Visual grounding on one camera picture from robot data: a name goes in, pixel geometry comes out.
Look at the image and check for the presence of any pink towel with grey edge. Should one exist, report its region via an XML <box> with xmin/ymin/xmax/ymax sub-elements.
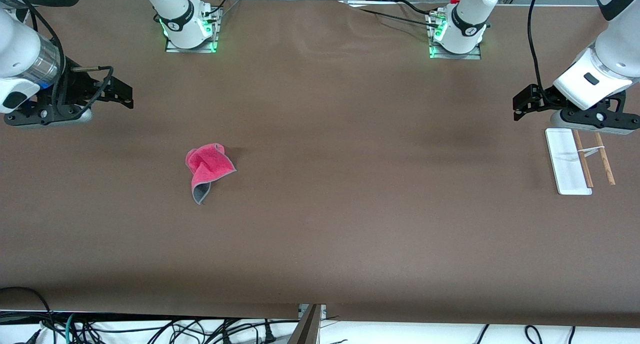
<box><xmin>185</xmin><ymin>143</ymin><xmax>237</xmax><ymax>205</ymax></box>

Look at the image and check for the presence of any white rectangular tray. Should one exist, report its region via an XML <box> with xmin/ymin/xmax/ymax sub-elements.
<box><xmin>544</xmin><ymin>128</ymin><xmax>617</xmax><ymax>195</ymax></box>

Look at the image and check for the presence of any aluminium profile bar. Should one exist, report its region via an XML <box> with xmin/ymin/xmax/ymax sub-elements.
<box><xmin>287</xmin><ymin>304</ymin><xmax>327</xmax><ymax>344</ymax></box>

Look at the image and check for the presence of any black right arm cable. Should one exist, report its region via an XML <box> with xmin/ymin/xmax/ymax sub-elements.
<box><xmin>7</xmin><ymin>0</ymin><xmax>117</xmax><ymax>121</ymax></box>

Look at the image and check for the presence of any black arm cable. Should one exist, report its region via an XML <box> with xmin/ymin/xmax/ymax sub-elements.
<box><xmin>7</xmin><ymin>0</ymin><xmax>117</xmax><ymax>121</ymax></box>
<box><xmin>527</xmin><ymin>0</ymin><xmax>551</xmax><ymax>107</ymax></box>

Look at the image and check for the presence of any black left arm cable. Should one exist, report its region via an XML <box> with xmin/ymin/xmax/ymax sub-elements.
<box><xmin>527</xmin><ymin>0</ymin><xmax>551</xmax><ymax>107</ymax></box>

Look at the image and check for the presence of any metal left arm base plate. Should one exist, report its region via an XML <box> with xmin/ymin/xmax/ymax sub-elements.
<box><xmin>428</xmin><ymin>12</ymin><xmax>483</xmax><ymax>60</ymax></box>

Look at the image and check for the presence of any short black table cable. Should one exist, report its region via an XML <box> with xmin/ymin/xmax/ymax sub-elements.
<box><xmin>397</xmin><ymin>0</ymin><xmax>446</xmax><ymax>16</ymax></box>

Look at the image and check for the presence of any long black table cable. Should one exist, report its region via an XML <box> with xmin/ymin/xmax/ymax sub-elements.
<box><xmin>350</xmin><ymin>6</ymin><xmax>437</xmax><ymax>25</ymax></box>

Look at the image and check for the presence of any thick black cable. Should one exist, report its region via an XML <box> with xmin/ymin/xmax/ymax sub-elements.
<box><xmin>0</xmin><ymin>287</ymin><xmax>57</xmax><ymax>344</ymax></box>

